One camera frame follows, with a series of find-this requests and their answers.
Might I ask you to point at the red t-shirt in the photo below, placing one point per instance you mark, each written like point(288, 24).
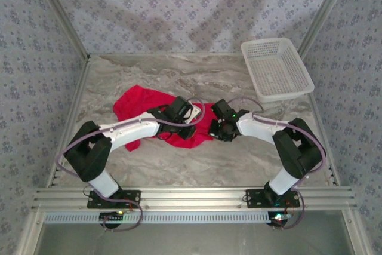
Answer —
point(134, 102)

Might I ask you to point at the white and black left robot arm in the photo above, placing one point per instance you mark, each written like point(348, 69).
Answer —
point(89, 153)

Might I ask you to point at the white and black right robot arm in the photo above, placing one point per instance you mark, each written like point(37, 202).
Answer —
point(298, 150)

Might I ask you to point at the white plastic mesh basket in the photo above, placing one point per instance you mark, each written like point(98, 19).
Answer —
point(277, 70)

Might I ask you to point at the black right controller board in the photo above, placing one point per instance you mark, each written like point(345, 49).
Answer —
point(280, 219)

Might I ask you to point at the black controller board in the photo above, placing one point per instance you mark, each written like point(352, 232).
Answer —
point(280, 219)
point(110, 216)

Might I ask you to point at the black left controller board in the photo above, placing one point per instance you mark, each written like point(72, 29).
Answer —
point(110, 216)

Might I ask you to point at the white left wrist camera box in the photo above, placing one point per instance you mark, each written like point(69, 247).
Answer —
point(194, 114)

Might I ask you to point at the aluminium mounting rail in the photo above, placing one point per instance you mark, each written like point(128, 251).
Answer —
point(191, 196)

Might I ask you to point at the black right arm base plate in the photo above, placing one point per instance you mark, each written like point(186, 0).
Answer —
point(253, 201)

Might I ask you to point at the aluminium table side rail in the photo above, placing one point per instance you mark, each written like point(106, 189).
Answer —
point(79, 93)
point(319, 117)

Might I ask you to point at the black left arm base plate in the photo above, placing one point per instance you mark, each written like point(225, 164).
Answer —
point(95, 202)

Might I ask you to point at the aluminium corner post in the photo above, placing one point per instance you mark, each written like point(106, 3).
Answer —
point(59, 13)
point(325, 13)

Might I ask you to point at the aluminium frame leg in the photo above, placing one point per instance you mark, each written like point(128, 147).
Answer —
point(356, 234)
point(28, 234)

